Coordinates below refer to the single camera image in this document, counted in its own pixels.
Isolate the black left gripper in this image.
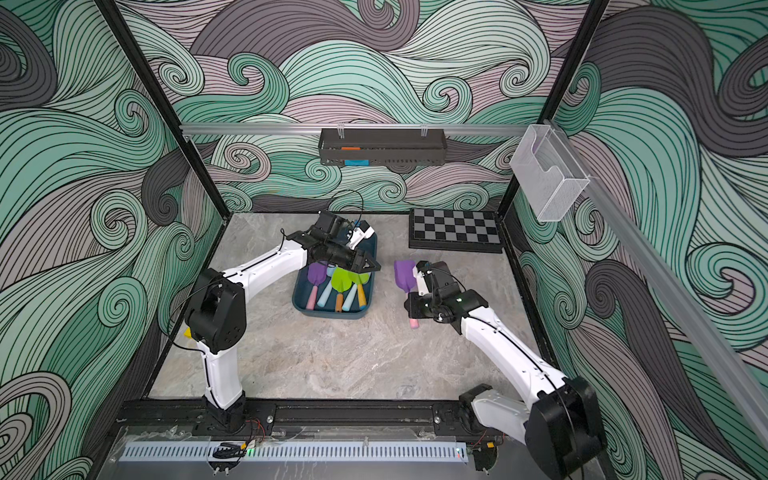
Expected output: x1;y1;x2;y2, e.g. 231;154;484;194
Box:
324;243;381;276

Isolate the green round shovel wooden handle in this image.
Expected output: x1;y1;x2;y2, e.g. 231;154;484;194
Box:
352;273;370;309

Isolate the green pointed shovel wooden handle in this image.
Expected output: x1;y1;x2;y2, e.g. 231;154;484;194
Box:
332;267;352;312

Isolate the purple shovel pink handle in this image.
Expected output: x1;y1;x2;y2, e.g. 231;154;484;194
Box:
306;262;327;310
394;260;420;329

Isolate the teal plastic storage box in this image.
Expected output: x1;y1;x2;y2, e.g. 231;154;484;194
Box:
292;266;374;320

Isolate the light blue shovel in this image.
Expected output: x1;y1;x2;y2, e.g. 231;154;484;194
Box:
316;265;336;308
342;282;358;312

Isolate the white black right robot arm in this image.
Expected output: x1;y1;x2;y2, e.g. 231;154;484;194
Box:
394;260;607;479

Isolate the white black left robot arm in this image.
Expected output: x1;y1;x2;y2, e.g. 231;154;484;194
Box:
183;222;381;430

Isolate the black white chessboard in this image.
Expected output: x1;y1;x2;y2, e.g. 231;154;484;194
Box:
408;208;503;254

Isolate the blue item in shelf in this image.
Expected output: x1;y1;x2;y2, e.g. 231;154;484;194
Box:
343;159;370;167

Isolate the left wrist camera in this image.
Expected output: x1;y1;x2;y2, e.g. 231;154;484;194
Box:
314;210;375;250

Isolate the black wall shelf tray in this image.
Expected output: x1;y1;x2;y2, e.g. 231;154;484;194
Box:
318;129;448;172

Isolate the aluminium rail back wall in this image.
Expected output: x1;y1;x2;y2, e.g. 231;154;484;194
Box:
180;122;528;137

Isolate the aluminium rail wall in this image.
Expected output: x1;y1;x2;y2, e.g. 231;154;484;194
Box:
544;120;767;445
180;122;528;137

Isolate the white slotted cable duct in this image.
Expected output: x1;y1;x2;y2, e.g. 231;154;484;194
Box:
118;440;468;464

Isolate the clear plastic wall bin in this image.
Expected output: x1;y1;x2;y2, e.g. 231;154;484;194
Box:
510;124;590;223

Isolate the aluminium rail right wall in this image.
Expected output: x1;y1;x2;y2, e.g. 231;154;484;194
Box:
544;120;767;445

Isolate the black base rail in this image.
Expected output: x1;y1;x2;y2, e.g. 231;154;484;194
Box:
116;398;595;438

